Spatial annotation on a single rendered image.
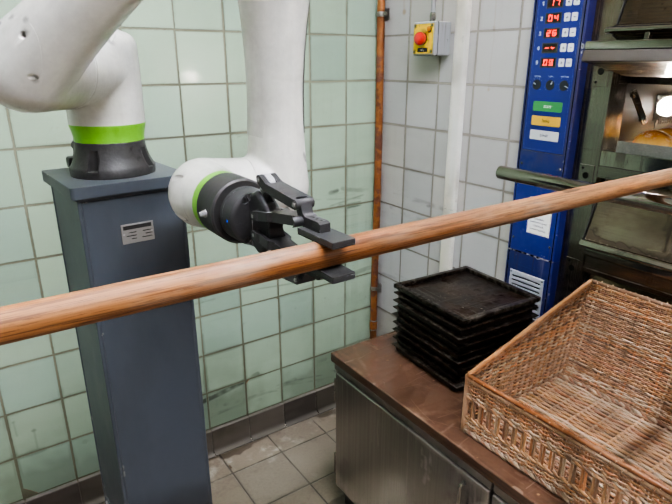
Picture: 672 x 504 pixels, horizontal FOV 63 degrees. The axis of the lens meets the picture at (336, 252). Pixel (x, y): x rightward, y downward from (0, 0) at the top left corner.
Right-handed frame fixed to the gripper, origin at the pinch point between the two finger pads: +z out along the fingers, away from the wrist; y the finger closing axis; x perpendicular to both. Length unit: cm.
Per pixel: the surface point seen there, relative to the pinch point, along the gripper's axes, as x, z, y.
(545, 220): -101, -41, 23
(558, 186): -67, -16, 4
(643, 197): -67, 0, 3
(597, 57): -89, -26, -20
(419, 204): -104, -95, 30
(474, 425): -54, -21, 58
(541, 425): -54, -5, 49
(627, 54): -89, -19, -21
